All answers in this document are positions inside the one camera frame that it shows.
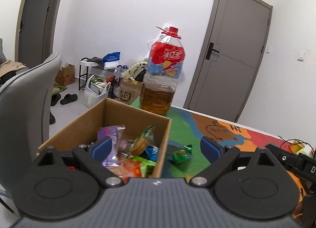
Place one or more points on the white plastic bag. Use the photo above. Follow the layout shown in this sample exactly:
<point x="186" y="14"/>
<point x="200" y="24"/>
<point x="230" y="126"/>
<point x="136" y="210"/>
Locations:
<point x="96" y="89"/>

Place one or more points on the black slipper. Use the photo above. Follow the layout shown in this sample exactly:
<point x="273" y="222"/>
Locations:
<point x="69" y="98"/>

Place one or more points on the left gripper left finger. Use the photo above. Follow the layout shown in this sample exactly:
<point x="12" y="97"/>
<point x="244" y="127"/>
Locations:
<point x="90" y="160"/>

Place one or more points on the clear purple snack packet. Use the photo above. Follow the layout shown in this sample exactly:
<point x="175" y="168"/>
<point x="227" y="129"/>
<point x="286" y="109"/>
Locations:
<point x="124" y="144"/>

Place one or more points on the blue wafer packet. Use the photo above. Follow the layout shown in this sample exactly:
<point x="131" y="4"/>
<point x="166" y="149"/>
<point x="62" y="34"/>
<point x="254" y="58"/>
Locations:
<point x="151" y="153"/>

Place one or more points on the small brown cardboard box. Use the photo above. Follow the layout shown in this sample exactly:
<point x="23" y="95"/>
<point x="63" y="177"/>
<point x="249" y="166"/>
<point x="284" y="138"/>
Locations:
<point x="66" y="75"/>

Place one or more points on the large iced tea bottle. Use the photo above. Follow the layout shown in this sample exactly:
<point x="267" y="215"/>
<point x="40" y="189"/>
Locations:
<point x="163" y="70"/>

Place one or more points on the grey chair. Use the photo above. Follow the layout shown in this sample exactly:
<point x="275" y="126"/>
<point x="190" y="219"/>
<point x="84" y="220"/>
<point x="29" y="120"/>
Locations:
<point x="25" y="112"/>

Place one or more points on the blue white bag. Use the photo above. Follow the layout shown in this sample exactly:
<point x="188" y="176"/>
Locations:
<point x="111" y="57"/>

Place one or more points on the small green candy packet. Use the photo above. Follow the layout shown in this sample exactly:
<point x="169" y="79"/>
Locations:
<point x="181" y="154"/>

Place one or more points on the dark grey left door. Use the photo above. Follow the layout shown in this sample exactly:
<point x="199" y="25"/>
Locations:
<point x="37" y="20"/>

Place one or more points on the green snack packet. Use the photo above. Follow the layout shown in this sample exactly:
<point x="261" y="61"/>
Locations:
<point x="146" y="166"/>

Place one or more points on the orange snack packet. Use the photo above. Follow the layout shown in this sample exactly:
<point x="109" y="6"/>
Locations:
<point x="126" y="170"/>

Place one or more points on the purple long snack packet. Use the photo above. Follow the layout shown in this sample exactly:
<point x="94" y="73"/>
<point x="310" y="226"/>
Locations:
<point x="112" y="144"/>

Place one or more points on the black shoe rack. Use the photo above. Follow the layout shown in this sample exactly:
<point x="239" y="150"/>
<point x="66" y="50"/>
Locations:
<point x="93" y="67"/>

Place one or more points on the grey door with handle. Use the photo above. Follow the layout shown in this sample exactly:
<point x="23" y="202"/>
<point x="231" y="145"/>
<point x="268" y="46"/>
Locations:
<point x="230" y="58"/>

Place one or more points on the SF brown paper bag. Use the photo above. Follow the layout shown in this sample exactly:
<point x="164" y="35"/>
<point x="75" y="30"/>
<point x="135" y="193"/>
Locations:
<point x="129" y="90"/>

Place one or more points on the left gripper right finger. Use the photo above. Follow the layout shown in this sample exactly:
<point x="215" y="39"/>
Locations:
<point x="221" y="161"/>

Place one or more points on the yellow biscuit packet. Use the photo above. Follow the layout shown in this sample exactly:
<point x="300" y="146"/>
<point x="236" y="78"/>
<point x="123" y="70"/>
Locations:
<point x="145" y="139"/>

